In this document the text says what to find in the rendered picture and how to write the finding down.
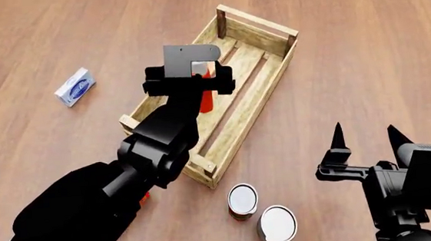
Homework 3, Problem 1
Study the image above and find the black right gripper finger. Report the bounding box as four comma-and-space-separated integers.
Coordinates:
317, 120, 354, 171
386, 122, 417, 169

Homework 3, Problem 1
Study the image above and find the red ketchup bottle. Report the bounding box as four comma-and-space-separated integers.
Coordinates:
194, 59, 219, 115

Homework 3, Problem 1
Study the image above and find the wooden slatted tray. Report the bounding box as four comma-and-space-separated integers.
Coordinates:
110, 0, 311, 197

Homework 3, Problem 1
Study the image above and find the silver tin can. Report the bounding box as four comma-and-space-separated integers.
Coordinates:
255, 203, 300, 241

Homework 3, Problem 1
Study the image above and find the blue and white carton box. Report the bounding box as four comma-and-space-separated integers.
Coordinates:
51, 65, 99, 110

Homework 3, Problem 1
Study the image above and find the red label tin can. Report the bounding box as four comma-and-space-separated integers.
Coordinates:
225, 182, 261, 223

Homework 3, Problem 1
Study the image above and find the small red orange object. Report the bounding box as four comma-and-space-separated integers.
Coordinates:
138, 190, 154, 206

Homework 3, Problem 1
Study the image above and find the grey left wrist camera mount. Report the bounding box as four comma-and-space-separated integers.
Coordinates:
162, 40, 223, 81

